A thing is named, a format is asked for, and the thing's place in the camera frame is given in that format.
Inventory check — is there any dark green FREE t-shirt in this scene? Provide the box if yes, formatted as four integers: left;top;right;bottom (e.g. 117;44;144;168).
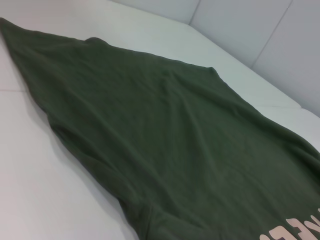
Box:
0;16;320;240

